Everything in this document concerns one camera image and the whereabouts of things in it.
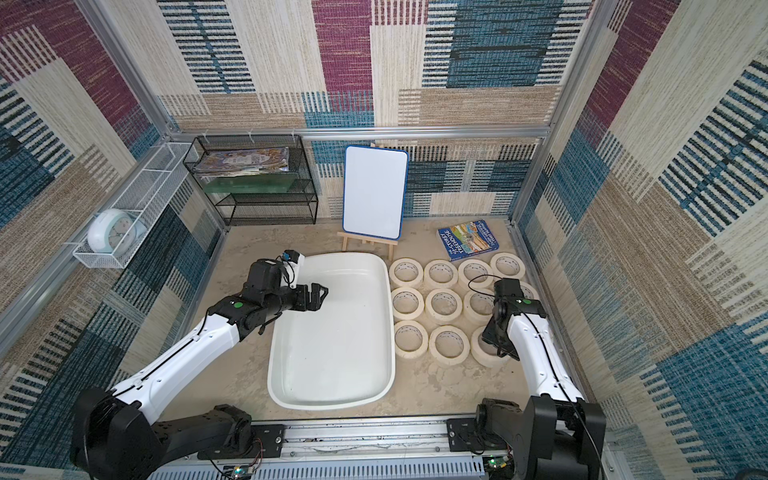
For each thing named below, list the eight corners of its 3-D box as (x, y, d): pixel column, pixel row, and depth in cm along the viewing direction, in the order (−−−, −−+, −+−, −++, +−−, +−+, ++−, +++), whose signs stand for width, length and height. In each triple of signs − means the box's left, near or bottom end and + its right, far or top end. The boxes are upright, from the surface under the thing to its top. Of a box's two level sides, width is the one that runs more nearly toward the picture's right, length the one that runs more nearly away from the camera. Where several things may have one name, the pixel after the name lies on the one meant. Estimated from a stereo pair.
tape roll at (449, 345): (430, 364, 87) (431, 360, 84) (427, 330, 94) (428, 325, 91) (470, 364, 87) (473, 360, 84) (464, 330, 93) (466, 325, 91)
